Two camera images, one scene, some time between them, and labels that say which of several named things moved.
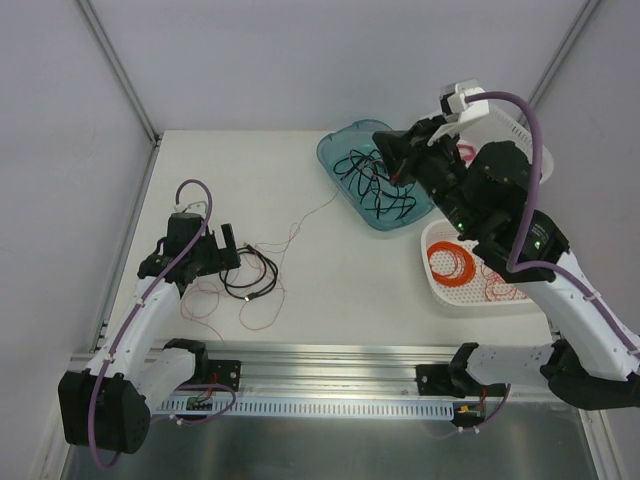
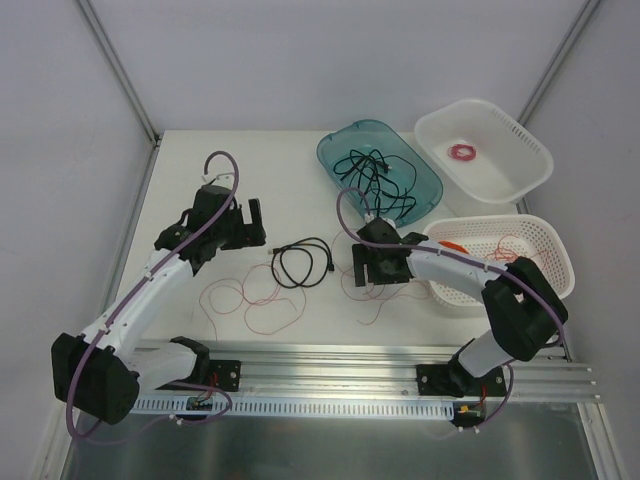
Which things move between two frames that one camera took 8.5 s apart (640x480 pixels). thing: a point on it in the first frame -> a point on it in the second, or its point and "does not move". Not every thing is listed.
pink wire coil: x=473 y=153 does not move
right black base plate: x=452 y=380 does not move
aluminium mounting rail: x=345 y=369 does not move
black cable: x=261 y=286 -> x=321 y=262
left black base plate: x=225 y=372 does not move
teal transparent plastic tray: x=361 y=174 does not move
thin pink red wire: x=269 y=264 -> x=266 y=314
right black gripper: x=417 y=154 -> x=370 y=268
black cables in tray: x=370 y=174 does not move
